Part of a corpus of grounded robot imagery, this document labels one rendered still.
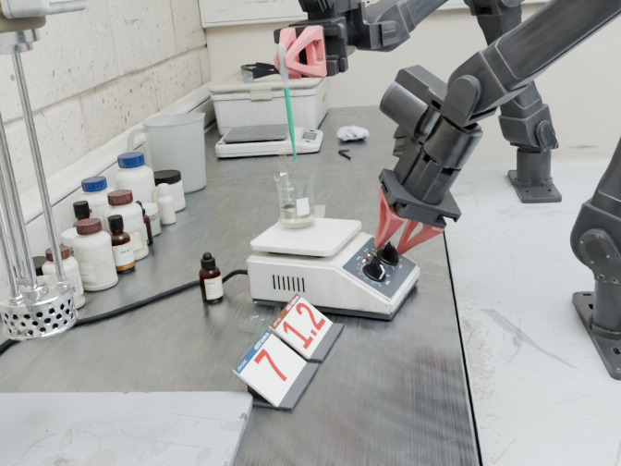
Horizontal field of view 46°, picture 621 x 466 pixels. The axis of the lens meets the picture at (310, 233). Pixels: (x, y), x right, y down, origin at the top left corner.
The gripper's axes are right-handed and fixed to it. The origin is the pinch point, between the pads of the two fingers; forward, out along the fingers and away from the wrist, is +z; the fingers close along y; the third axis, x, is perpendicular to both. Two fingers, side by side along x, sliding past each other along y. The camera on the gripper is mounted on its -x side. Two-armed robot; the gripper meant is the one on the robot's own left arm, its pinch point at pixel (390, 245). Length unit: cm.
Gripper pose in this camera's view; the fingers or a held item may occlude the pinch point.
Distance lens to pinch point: 99.8
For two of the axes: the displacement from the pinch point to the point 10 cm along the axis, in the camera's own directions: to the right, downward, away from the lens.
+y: -9.1, -2.3, -3.5
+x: 1.5, 6.1, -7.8
